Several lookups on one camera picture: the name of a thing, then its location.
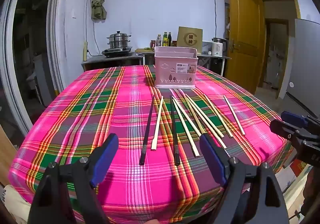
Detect pink plastic utensil basket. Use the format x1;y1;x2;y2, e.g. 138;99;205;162
154;46;199;89

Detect black chopstick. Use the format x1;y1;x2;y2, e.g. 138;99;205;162
170;95;181;166
139;95;155;166

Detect row of bamboo chopsticks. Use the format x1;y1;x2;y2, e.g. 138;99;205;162
151;93;246;157

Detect light wooden chopstick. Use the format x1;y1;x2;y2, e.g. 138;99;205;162
203;93;233;138

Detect stainless steel steamer pot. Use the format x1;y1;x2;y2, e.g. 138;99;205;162
107;31;132;51

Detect wide metal shelf table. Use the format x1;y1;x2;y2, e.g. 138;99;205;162
135;48;232;77

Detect portable gas stove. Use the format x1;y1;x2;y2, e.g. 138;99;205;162
101;47;133;58

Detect white electric kettle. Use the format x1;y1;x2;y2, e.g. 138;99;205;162
212;37;228;57

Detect small metal shelf table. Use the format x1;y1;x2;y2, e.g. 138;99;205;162
81;53;143;72

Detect yellow wooden door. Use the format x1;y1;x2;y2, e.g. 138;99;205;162
226;0;266;95

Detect air conditioner pipe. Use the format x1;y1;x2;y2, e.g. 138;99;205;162
212;0;217;39

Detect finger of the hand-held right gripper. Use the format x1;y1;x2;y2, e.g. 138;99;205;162
281;111;309;127
269;119;300;140

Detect pink plaid tablecloth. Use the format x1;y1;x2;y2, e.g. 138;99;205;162
7;64;294;224

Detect wall calendar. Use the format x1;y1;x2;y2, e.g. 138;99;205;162
224;0;230;37

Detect gold gift box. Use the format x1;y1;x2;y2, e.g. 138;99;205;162
177;26;203;49

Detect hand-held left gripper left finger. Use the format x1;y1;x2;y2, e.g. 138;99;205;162
27;133;119;224

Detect grey refrigerator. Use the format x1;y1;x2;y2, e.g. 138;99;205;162
279;18;320;121

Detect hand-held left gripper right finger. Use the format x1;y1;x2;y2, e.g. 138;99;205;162
199;134;287;224

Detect power strip cable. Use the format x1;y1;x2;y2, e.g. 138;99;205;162
86;0;103;56

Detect white sliding door frame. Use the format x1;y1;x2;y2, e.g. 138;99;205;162
46;0;77;96

